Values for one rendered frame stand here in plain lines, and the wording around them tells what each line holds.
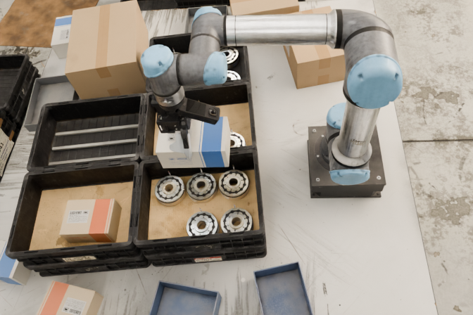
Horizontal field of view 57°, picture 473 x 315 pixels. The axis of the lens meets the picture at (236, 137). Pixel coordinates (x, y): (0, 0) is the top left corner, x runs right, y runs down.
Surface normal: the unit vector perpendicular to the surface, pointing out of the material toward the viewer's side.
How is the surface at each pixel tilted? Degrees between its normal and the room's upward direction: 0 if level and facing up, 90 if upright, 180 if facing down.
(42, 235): 0
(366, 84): 83
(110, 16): 0
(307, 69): 90
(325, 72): 90
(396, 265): 0
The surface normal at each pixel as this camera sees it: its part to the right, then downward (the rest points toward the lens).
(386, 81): -0.05, 0.78
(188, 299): -0.11, -0.55
